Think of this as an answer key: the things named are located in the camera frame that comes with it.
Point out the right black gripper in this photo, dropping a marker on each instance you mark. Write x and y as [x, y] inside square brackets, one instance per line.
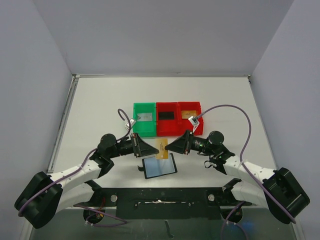
[188, 142]

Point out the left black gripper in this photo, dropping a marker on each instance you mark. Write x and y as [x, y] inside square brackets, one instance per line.
[135, 145]

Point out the gold card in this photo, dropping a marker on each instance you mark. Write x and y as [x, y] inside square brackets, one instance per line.
[186, 114]
[161, 143]

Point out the green plastic bin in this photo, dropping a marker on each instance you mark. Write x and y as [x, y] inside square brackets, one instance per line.
[145, 129]

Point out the black leather card holder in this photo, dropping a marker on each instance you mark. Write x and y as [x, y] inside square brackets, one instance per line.
[154, 168]

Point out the red plastic bin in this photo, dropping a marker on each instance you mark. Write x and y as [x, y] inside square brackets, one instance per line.
[184, 125]
[167, 121]

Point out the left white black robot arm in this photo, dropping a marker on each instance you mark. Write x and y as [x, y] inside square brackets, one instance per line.
[39, 201]

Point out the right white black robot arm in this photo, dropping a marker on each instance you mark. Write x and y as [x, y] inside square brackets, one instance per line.
[274, 189]

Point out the gold card in bin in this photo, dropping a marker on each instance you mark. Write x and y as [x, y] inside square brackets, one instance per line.
[186, 114]

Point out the silver card in bin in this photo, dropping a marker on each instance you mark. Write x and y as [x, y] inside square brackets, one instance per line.
[144, 117]

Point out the black card in bin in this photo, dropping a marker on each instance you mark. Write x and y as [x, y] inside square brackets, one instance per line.
[166, 115]

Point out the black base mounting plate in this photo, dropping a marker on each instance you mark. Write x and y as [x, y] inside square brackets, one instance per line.
[163, 203]

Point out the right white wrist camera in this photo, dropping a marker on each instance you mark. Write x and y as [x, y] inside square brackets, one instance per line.
[194, 122]

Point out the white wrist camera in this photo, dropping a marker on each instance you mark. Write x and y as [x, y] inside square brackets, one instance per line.
[194, 122]
[129, 124]

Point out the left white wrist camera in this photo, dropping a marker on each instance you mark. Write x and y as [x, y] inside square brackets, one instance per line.
[129, 124]

